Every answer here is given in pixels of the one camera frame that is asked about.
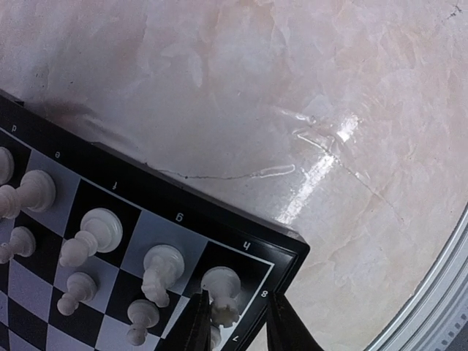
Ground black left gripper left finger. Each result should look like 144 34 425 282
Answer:
174 290 211 351

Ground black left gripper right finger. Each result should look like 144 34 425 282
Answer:
266 292 322 351

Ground white chess piece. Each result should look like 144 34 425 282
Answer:
141 244 185 308
58 208 124 267

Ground white chess pawn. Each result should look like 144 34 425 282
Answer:
1 226 36 264
1 170 56 219
56 272 98 316

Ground black and grey chessboard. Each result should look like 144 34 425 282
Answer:
1 93 310 350

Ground white chess bishop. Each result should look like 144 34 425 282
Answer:
0 147 15 185

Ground aluminium front rail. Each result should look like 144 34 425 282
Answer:
366 209 467 350

